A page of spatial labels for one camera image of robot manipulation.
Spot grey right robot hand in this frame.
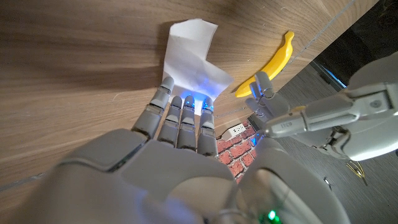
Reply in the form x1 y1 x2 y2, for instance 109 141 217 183
9 76 351 224

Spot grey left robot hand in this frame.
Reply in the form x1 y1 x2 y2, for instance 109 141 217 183
245 51 398 161

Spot white paper shipping label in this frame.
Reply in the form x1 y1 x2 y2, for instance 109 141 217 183
162 18 234 116

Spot yellow toy banana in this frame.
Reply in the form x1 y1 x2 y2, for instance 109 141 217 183
234 30 295 98

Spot red brick printed backdrop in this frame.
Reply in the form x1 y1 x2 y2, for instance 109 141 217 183
216 119 265 184

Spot white power strip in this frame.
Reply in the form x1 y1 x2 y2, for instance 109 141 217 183
221 123 246 142

